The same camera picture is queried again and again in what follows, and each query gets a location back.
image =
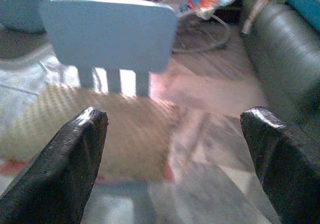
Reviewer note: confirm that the grey leather sofa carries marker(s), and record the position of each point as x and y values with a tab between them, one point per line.
282	54

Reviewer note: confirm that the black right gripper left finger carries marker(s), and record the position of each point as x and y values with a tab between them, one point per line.
62	164

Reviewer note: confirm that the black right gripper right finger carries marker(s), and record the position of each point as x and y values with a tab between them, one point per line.
287	174

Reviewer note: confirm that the teal cushion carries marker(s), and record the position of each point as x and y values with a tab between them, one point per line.
306	2

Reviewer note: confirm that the pale blue round tub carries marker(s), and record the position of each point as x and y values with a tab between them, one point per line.
17	7

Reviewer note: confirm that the striped white orange toy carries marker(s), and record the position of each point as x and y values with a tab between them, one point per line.
257	7

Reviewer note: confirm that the light blue child chair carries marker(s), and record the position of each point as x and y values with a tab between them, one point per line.
110	32

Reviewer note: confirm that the cream dotted plush pillow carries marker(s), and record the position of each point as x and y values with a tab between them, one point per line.
120	134

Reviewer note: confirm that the clear plastic floor sheet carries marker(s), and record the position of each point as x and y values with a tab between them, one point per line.
212	196

